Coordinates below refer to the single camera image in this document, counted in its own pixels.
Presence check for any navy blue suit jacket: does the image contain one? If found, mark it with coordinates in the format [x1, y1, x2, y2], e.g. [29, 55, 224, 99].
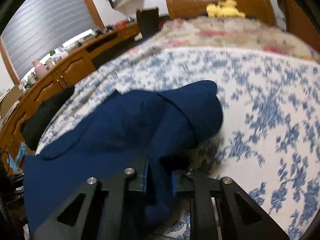
[24, 80, 223, 231]

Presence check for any blue floral white bedsheet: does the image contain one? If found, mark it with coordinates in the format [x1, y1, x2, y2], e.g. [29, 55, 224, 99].
[36, 45, 319, 239]

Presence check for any black folded garment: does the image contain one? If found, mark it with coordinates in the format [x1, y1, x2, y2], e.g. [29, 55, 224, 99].
[20, 86, 75, 151]

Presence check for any cardboard box on desk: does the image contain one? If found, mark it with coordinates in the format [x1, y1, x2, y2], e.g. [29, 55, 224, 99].
[0, 85, 23, 118]

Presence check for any long wooden desk cabinet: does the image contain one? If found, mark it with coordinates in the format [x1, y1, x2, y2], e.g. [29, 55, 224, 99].
[1, 22, 140, 175]

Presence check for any pink vase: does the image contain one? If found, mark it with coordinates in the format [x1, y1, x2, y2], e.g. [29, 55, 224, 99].
[33, 59, 48, 79]

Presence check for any red basket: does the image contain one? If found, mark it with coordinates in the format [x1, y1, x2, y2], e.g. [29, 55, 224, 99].
[114, 20, 127, 29]

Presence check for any pink floral quilt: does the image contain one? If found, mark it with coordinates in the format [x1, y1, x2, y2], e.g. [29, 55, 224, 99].
[152, 16, 319, 63]

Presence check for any grey window blind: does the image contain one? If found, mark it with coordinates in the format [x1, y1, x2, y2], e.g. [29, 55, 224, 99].
[2, 0, 95, 78]

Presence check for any dark wooden chair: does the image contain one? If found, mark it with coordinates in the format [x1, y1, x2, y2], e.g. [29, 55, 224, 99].
[136, 7, 160, 40]

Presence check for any wooden wardrobe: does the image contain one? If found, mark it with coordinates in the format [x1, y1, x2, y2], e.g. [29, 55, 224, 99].
[277, 0, 319, 52]

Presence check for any yellow plush toy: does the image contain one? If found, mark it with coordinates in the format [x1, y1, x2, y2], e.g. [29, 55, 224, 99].
[206, 0, 246, 18]

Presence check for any wooden headboard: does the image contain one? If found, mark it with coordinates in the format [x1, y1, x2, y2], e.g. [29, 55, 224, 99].
[164, 0, 277, 27]

